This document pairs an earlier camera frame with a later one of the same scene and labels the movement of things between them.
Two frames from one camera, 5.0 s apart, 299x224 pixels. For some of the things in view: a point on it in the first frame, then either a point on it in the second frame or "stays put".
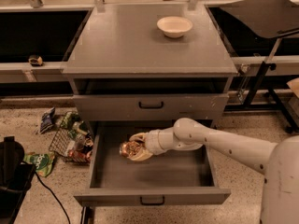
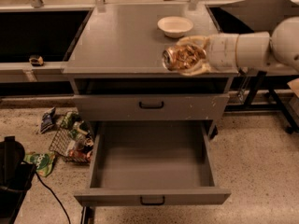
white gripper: [152, 141] to [222, 52]
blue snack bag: [47, 119] stays put
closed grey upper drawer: [154, 106] stays put
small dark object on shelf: [35, 61] stays put
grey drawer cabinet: [140, 66] stays put
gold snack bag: [129, 148] to [179, 56]
